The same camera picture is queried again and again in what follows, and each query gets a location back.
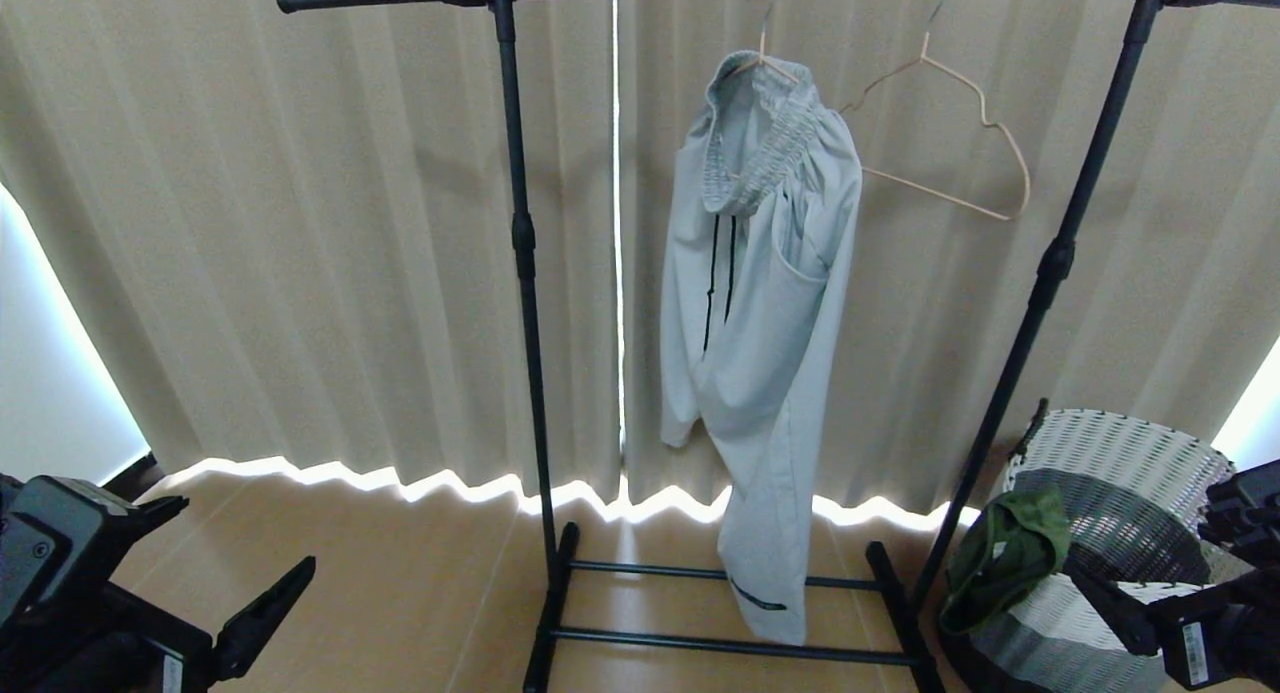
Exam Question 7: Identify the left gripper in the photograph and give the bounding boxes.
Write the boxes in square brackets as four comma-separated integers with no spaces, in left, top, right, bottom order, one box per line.
[0,493,317,693]

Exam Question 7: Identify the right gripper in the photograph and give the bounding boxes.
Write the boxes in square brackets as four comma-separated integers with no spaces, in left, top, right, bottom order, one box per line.
[1063,563,1280,689]

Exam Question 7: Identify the green garment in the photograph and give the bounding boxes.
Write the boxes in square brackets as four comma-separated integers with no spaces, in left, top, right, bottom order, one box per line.
[938,486,1073,636]

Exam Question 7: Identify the pale grey shorts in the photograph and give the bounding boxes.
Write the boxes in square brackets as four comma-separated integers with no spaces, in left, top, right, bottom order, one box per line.
[660,51,863,646]

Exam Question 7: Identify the pink clothes hanger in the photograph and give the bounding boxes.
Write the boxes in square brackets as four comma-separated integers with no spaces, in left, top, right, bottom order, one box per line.
[725,0,802,84]
[838,0,1032,222]

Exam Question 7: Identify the white laundry basket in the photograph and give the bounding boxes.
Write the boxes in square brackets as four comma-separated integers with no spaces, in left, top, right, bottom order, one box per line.
[940,408,1253,693]

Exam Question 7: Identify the black clothes rack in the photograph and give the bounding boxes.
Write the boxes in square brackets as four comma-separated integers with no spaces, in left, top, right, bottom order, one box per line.
[277,0,1280,693]

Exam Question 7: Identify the beige curtain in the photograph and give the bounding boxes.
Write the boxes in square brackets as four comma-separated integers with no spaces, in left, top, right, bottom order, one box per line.
[0,0,1280,529]

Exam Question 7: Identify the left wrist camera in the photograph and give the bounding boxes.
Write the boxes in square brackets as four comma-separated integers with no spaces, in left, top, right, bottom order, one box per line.
[0,476,136,630]

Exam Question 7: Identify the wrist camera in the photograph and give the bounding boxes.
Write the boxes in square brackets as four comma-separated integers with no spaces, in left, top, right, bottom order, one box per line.
[1198,460,1280,566]
[0,476,136,630]

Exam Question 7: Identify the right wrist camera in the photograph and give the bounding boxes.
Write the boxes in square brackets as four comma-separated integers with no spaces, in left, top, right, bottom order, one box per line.
[1198,460,1280,566]

